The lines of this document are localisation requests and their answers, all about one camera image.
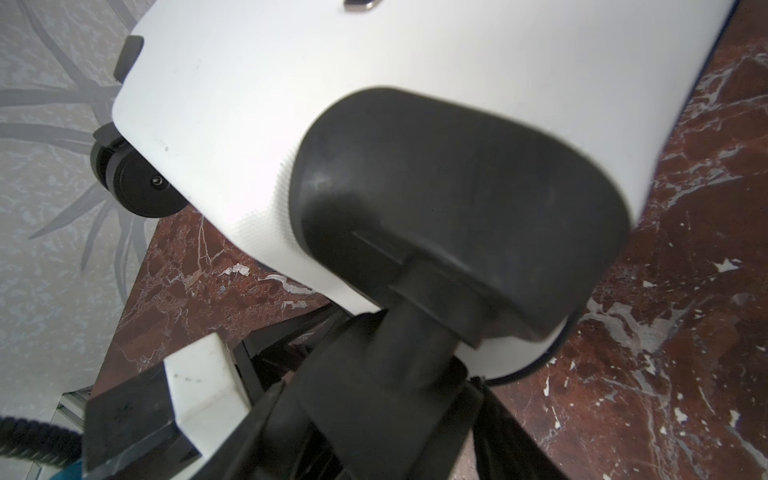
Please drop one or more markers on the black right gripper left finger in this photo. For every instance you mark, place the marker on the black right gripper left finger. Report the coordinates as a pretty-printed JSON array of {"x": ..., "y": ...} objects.
[{"x": 237, "y": 457}]

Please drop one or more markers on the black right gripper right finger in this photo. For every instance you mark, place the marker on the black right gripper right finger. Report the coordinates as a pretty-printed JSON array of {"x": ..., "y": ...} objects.
[{"x": 503, "y": 449}]

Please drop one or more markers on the white hard-shell suitcase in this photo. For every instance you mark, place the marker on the white hard-shell suitcase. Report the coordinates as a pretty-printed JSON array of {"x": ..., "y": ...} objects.
[{"x": 454, "y": 177}]

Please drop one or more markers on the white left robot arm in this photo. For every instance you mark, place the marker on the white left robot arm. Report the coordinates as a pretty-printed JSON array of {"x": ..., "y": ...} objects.
[{"x": 39, "y": 442}]

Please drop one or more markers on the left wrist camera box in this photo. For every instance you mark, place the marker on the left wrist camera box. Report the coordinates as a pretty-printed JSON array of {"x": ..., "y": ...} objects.
[{"x": 168, "y": 421}]

